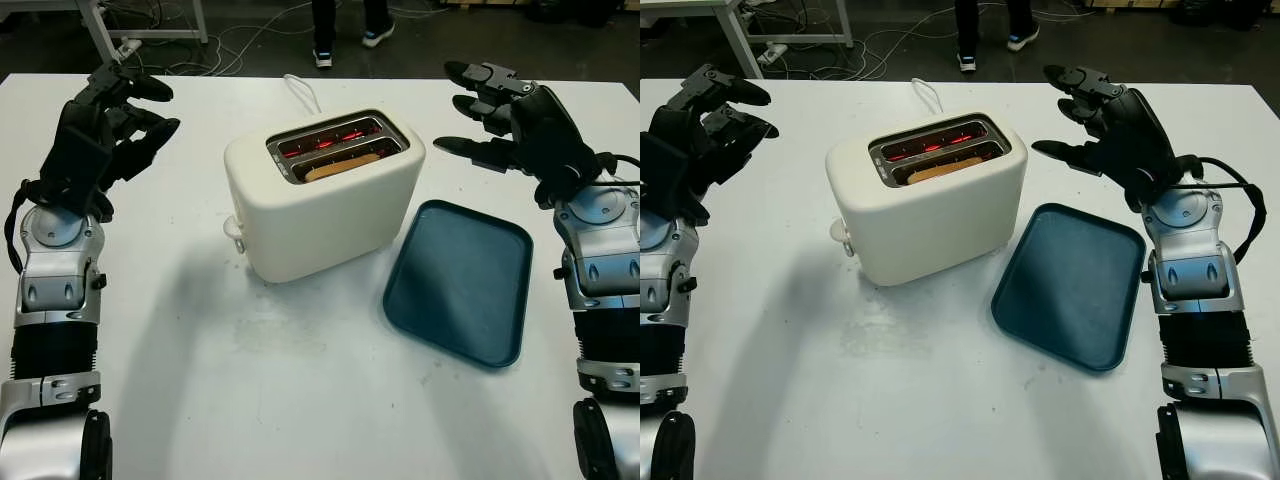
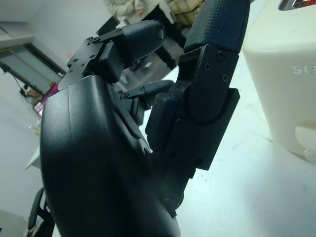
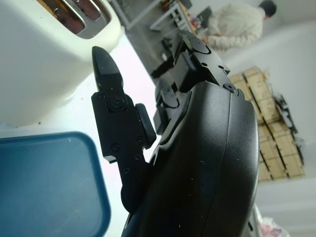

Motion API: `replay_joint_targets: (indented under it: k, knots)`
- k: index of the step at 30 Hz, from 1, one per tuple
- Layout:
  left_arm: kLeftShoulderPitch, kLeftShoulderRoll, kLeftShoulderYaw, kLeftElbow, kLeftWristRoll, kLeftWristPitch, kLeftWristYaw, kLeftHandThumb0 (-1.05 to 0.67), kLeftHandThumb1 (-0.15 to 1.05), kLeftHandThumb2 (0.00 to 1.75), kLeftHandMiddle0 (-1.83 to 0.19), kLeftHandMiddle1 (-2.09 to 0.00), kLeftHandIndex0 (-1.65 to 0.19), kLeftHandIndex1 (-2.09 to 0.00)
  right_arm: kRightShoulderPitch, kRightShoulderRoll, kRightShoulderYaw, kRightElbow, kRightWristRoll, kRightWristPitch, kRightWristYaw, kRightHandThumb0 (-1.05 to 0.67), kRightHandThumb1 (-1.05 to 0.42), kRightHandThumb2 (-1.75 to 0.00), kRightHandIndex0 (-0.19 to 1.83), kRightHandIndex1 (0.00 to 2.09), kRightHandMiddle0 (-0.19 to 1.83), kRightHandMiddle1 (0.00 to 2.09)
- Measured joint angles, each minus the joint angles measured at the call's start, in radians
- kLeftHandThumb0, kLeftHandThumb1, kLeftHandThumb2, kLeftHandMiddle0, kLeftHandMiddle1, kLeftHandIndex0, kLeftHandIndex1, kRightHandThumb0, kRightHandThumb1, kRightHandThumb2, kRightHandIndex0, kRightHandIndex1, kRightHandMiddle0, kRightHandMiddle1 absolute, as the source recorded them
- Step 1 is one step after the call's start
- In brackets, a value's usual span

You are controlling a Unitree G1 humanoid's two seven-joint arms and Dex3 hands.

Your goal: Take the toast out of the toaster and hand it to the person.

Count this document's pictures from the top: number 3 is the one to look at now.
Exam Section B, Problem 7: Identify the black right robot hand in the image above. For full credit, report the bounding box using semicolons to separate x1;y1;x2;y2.
90;29;260;237

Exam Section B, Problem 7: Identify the person in cream jacket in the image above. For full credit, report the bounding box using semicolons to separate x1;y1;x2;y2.
197;0;277;52

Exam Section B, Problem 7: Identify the white two-slot toaster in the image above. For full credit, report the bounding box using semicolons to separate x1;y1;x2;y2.
0;0;122;128

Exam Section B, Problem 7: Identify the crumpled plastic bag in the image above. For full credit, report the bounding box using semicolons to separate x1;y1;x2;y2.
256;215;290;237

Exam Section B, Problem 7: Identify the blue plastic tray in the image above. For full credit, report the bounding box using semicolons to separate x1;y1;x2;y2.
0;131;111;237

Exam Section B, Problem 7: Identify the white metal table frame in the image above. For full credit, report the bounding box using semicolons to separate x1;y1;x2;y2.
108;0;196;32

